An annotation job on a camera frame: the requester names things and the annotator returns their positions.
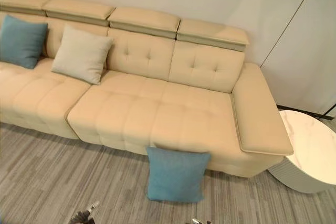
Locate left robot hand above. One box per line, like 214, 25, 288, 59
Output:
74, 200, 101, 224

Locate blue square cushion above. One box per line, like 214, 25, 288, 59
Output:
0, 15, 49, 69
145, 146, 212, 204

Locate cream leather sofa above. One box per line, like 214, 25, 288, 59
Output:
0, 0, 295, 179

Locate round white marble side table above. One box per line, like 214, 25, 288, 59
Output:
267, 110, 336, 194

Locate beige square cushion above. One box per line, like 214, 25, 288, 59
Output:
50, 23, 114, 86

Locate black floor door track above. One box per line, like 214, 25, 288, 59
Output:
275, 103, 335, 120

